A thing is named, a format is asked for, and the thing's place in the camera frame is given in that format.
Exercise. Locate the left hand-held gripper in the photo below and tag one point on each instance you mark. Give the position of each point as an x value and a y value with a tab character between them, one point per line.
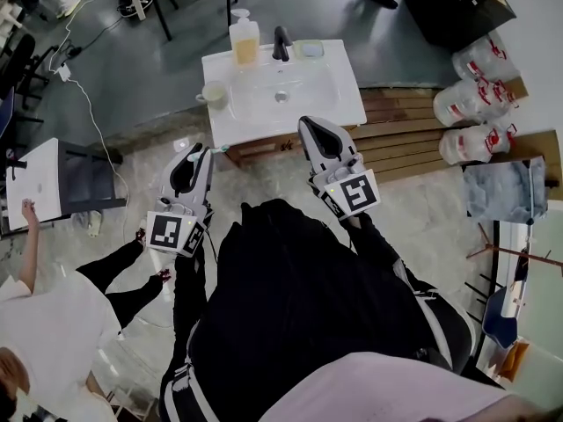
169	233

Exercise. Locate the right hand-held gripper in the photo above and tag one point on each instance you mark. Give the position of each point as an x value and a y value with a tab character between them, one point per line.
358	194

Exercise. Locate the cream cup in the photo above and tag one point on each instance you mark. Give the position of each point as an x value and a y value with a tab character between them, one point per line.
214	95

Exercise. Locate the person's right forearm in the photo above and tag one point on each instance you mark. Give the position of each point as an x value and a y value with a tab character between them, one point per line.
378	244

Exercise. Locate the person's left forearm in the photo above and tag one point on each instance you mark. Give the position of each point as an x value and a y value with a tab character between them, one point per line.
190	279

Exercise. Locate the white floor socket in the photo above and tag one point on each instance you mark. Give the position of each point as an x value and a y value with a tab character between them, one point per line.
180	144

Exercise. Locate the white ceramic sink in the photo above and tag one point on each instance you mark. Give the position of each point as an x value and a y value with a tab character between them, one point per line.
281	117

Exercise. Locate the wooden sink cabinet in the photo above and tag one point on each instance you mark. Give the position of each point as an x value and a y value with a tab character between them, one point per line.
259	152

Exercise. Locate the wooden slatted pallet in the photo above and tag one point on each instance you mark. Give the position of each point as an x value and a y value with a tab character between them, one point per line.
404	134

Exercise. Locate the clear soap dish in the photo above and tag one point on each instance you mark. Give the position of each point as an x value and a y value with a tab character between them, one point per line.
309	49

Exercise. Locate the black faucet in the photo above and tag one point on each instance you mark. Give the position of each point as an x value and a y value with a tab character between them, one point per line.
281	44

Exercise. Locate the crumpled rag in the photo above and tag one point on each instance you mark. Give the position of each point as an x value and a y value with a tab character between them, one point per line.
88	222

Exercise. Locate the clear soap pump bottle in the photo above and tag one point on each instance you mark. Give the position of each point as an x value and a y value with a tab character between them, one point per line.
244	42

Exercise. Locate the clear plastic water jug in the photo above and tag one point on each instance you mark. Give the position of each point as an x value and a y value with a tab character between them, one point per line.
484	62
470	101
473	145

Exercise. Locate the person's black clothing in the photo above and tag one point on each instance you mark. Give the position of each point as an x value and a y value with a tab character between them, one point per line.
299	288

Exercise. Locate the small white sink stand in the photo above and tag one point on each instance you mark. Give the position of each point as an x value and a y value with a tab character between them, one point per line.
37	178

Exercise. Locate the white power adapter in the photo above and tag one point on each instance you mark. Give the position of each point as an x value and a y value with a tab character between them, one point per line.
64	73

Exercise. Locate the grey marbled box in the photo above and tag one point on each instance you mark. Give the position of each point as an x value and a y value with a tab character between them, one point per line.
501	189

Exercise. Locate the black box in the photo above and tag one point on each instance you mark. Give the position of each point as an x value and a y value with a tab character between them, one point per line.
457	9

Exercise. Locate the black office chair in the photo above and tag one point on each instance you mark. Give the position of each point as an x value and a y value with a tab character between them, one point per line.
19	66

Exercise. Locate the person's pink shirt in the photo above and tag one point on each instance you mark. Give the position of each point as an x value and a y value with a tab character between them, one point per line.
387	389

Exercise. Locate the orange packet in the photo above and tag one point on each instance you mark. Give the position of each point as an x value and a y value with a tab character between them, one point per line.
514	361

